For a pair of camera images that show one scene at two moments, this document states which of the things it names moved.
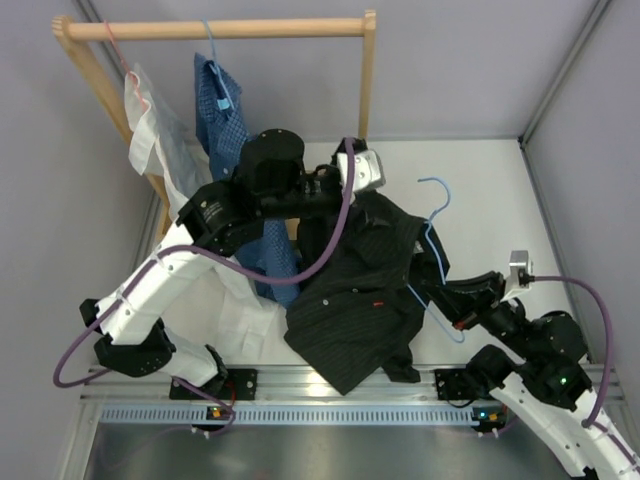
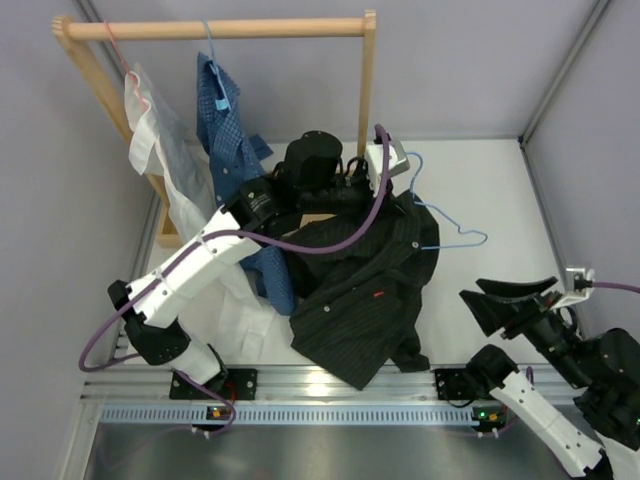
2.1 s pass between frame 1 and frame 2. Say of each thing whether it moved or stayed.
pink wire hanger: stayed
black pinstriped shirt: moved
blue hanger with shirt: stayed
